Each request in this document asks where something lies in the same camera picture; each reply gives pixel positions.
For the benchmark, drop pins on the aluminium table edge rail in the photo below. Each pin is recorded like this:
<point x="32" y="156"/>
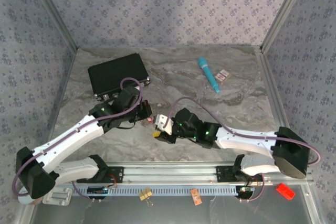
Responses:
<point x="275" y="95"/>

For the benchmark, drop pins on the black hard case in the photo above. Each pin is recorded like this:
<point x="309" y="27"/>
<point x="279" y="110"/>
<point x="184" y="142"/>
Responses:
<point x="113" y="73"/>

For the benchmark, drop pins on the small red white matchbox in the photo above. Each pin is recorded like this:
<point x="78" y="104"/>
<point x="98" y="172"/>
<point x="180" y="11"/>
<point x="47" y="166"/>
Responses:
<point x="222" y="76"/>

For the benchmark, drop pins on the binder clip with tan tags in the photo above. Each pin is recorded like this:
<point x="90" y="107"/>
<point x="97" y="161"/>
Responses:
<point x="145" y="194"/>

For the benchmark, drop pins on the aluminium frame post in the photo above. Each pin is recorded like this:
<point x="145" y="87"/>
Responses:
<point x="286" y="9"/>
<point x="52" y="10"/>

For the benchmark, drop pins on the orange paper tag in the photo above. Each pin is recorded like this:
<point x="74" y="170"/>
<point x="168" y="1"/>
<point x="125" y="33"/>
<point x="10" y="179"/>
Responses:
<point x="196" y="196"/>

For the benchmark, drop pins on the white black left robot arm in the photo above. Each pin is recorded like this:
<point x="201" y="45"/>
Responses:
<point x="68" y="140"/>

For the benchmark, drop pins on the base circuit board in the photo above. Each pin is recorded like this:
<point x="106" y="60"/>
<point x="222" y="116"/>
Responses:
<point x="101" y="190"/>
<point x="245" y="190"/>

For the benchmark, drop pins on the left base circuit board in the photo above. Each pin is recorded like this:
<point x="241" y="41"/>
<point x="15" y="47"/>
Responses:
<point x="101" y="190"/>

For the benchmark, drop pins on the silver metal clamp bracket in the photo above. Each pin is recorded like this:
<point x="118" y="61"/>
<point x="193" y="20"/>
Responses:
<point x="59" y="196"/>

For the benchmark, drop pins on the right base circuit board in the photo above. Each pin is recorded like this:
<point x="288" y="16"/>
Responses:
<point x="245" y="190"/>

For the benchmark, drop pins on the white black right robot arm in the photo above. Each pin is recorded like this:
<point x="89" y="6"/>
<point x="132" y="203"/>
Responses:
<point x="244" y="140"/>

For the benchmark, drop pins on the red plastic block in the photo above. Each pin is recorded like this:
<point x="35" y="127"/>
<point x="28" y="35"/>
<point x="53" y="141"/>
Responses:
<point x="285" y="191"/>

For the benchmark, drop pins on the teal pen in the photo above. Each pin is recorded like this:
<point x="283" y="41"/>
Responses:
<point x="208" y="74"/>

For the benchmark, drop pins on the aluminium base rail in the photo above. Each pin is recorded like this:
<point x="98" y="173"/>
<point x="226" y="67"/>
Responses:
<point x="170" y="173"/>

